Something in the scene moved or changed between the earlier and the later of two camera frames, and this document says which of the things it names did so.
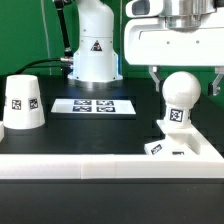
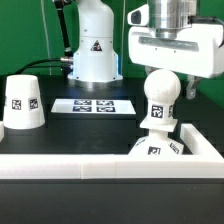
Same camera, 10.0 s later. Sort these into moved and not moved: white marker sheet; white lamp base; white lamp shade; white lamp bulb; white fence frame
Moved: white lamp bulb; white lamp base
Not moved: white lamp shade; white fence frame; white marker sheet
